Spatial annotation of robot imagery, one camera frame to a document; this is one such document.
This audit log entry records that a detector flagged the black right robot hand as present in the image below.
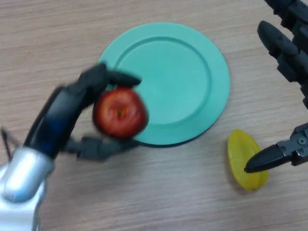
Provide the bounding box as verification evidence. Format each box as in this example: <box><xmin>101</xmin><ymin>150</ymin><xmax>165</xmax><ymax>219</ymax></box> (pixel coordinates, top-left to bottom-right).
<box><xmin>244</xmin><ymin>0</ymin><xmax>308</xmax><ymax>173</ymax></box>

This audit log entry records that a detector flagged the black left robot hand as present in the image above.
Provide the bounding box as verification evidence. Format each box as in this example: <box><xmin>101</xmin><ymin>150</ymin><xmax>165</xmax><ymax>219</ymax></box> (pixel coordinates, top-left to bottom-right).
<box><xmin>24</xmin><ymin>63</ymin><xmax>142</xmax><ymax>162</ymax></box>

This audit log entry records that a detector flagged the red apple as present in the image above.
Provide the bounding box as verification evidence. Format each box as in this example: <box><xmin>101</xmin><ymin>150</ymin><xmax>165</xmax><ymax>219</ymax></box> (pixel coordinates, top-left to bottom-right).
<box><xmin>92</xmin><ymin>88</ymin><xmax>149</xmax><ymax>140</ymax></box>

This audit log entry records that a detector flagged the green round plate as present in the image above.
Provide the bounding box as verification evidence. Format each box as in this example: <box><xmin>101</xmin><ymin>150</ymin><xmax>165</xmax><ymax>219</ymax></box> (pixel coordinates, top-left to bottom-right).
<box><xmin>98</xmin><ymin>22</ymin><xmax>230</xmax><ymax>147</ymax></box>

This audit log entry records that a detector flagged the yellow starfruit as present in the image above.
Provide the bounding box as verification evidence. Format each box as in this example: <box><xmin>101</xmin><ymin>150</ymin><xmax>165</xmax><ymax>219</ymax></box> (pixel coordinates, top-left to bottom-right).
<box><xmin>227</xmin><ymin>129</ymin><xmax>269</xmax><ymax>192</ymax></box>

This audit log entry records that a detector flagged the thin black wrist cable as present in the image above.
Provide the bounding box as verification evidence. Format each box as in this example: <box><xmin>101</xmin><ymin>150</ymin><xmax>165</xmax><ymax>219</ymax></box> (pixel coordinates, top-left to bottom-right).
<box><xmin>1</xmin><ymin>127</ymin><xmax>17</xmax><ymax>159</ymax></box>

